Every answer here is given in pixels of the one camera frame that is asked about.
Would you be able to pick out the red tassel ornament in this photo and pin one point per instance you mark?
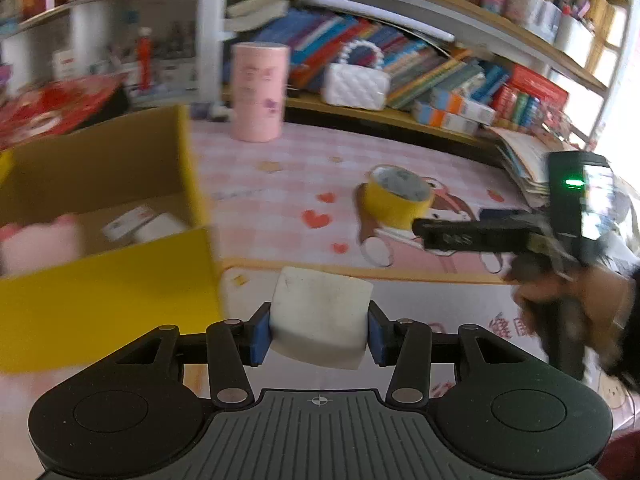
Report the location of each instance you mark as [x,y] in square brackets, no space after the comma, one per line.
[144,57]

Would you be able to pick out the small white printed box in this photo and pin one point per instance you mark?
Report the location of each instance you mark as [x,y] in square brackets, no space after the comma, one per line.
[127,222]

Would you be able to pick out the yellow tape roll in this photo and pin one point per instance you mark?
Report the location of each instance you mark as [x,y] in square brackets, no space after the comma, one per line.
[385,205]

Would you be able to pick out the white organizer with pens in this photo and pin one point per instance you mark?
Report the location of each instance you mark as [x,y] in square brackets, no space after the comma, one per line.
[570,35]

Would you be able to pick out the yellow cardboard box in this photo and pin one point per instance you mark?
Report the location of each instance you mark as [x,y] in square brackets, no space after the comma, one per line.
[100,305]

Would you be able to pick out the row of leaning books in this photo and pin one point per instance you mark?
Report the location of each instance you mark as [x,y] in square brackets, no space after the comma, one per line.
[400,60]

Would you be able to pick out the red printed paper sheets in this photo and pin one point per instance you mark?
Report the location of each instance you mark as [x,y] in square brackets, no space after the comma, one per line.
[60,105]

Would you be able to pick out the person's dark red clothing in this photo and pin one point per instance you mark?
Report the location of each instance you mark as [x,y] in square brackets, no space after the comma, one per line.
[622,460]

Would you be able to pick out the folded white booklets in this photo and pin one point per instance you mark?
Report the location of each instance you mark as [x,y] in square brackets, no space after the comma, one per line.
[260,10]

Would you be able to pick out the cream white foam block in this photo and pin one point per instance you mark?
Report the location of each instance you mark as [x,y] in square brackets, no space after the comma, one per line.
[320,315]

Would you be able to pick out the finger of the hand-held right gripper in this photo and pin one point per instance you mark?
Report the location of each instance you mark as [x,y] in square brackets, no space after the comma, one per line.
[470,235]
[505,214]

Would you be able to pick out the pink checked printed tablecloth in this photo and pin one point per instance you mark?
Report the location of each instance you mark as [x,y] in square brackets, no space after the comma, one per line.
[280,185]

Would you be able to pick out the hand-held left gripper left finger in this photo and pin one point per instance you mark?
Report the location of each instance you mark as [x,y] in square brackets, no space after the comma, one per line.
[260,337]

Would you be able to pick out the row of small thick books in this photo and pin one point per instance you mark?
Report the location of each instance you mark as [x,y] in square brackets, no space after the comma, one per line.
[520,110]

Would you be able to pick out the pale pink pig plush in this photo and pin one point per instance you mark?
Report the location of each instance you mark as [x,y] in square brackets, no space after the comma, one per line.
[40,245]

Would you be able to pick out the stack of papers and booklets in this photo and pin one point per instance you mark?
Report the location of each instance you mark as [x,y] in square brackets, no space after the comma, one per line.
[520,160]

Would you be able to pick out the person's right hand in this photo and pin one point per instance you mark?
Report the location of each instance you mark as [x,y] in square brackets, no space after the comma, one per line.
[600,310]

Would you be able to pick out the small white red box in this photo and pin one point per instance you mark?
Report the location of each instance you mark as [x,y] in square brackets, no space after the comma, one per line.
[65,65]

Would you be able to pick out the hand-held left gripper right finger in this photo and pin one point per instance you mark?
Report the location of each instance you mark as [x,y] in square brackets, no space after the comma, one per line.
[378,335]

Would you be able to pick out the white wooden bookshelf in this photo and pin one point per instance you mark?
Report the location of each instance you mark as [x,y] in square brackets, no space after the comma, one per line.
[210,35]

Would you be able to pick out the pink cylinder container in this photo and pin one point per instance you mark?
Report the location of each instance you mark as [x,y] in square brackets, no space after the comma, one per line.
[257,95]

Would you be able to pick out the long white tube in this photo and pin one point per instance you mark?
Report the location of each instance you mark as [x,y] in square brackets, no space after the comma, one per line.
[380,15]

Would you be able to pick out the grey holders with pencils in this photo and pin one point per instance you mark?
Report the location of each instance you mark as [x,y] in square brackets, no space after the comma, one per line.
[170,60]

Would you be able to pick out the thick red dictionary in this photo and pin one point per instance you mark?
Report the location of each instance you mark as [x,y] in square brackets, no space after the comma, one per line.
[537,85]

